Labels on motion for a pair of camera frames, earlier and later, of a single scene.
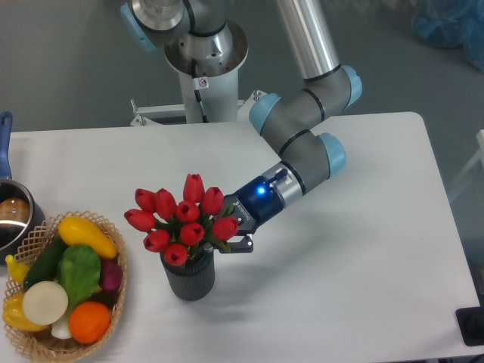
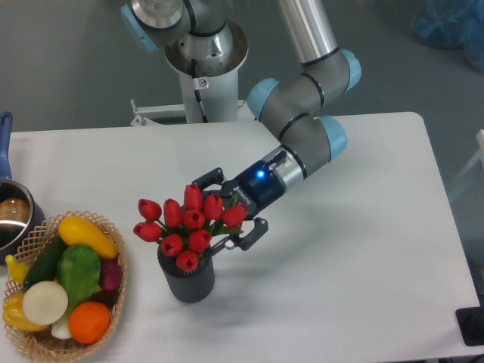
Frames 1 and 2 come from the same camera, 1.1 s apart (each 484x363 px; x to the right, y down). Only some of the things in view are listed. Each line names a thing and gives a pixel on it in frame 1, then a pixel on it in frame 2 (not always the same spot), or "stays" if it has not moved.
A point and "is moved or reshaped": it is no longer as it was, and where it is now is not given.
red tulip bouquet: (181, 228) is moved or reshaped
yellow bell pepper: (15, 316) stays
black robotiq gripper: (256, 204) → (257, 188)
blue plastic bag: (451, 23) stays
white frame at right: (479, 155) stays
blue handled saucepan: (21, 213) stays
